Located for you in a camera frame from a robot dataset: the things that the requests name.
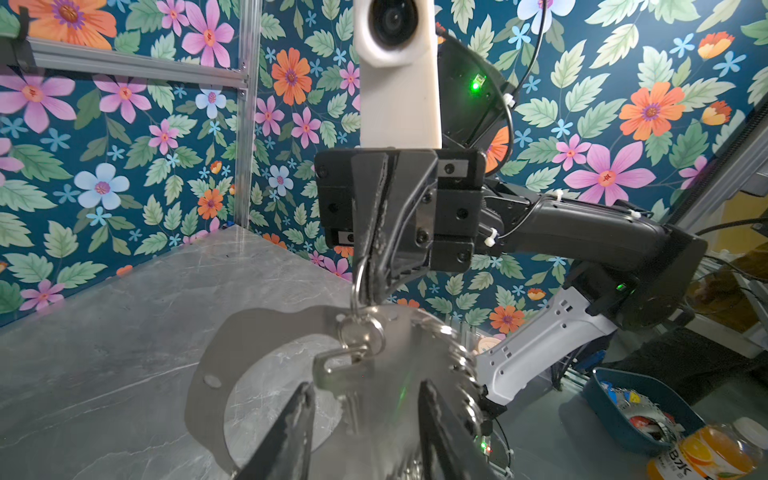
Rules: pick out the steel key holder plate with rings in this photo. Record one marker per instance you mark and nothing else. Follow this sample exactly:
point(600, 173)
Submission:
point(397, 398)

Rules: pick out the blue parts bin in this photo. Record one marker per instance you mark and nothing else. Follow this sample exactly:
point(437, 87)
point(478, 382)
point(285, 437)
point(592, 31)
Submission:
point(642, 414)

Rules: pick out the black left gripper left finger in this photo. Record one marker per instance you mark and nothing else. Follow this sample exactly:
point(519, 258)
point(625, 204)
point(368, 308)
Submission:
point(285, 452)

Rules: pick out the orange juice bottle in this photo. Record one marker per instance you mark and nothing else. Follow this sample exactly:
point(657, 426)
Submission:
point(714, 452)

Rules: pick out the silver key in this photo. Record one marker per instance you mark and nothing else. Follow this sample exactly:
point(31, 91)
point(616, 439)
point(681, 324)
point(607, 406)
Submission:
point(343, 371)

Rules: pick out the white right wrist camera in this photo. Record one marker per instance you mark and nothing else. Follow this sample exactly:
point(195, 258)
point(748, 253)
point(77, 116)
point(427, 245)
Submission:
point(396, 42)

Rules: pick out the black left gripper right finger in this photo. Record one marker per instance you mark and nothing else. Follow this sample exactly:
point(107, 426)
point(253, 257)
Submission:
point(447, 450)

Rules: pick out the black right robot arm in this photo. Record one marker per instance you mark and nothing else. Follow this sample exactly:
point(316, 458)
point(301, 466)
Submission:
point(627, 271)

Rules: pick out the black hook rail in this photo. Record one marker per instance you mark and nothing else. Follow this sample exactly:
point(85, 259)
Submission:
point(16, 49)

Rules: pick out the aluminium frame post back right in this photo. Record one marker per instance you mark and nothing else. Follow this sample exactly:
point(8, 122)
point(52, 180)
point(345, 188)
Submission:
point(249, 44)

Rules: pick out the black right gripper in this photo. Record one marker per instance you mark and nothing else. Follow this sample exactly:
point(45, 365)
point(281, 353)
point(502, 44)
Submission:
point(410, 209)

